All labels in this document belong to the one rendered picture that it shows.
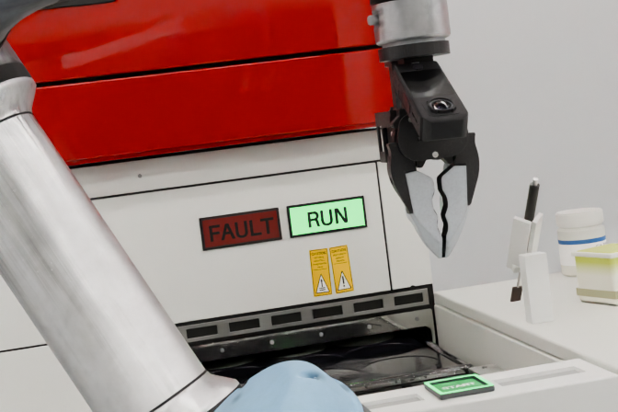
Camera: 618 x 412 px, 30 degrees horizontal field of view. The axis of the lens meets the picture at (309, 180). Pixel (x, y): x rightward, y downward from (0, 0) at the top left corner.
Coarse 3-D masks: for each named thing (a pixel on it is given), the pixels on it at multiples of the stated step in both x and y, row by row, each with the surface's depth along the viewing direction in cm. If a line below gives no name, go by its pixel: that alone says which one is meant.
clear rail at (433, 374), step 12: (420, 372) 150; (432, 372) 150; (444, 372) 150; (456, 372) 150; (468, 372) 151; (348, 384) 148; (360, 384) 148; (372, 384) 148; (384, 384) 149; (396, 384) 149
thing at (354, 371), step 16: (400, 336) 177; (320, 352) 172; (336, 352) 170; (352, 352) 169; (368, 352) 168; (384, 352) 167; (400, 352) 165; (416, 352) 163; (432, 352) 162; (224, 368) 169; (240, 368) 168; (256, 368) 167; (320, 368) 161; (336, 368) 160; (352, 368) 158; (368, 368) 158; (384, 368) 156; (400, 368) 155; (416, 368) 154; (432, 368) 152
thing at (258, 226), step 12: (240, 216) 168; (252, 216) 169; (264, 216) 169; (276, 216) 169; (204, 228) 167; (216, 228) 168; (228, 228) 168; (240, 228) 168; (252, 228) 169; (264, 228) 169; (276, 228) 170; (204, 240) 168; (216, 240) 168; (228, 240) 168; (240, 240) 169; (252, 240) 169
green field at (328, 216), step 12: (324, 204) 171; (336, 204) 171; (348, 204) 172; (360, 204) 172; (300, 216) 170; (312, 216) 170; (324, 216) 171; (336, 216) 171; (348, 216) 172; (360, 216) 172; (300, 228) 170; (312, 228) 171; (324, 228) 171; (336, 228) 171
